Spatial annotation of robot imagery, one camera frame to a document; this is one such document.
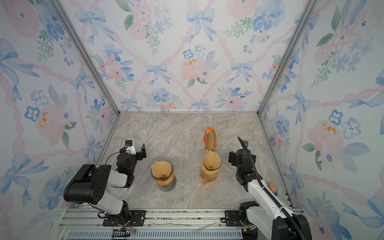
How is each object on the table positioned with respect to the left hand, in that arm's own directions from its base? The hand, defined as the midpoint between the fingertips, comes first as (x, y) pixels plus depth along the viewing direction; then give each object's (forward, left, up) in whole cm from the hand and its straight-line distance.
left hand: (136, 143), depth 91 cm
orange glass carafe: (-19, -42, -4) cm, 47 cm away
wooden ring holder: (-23, -21, +1) cm, 31 cm away
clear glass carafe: (-24, -21, -6) cm, 33 cm away
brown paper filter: (-18, -19, +4) cm, 26 cm away
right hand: (-6, -62, +1) cm, 63 cm away
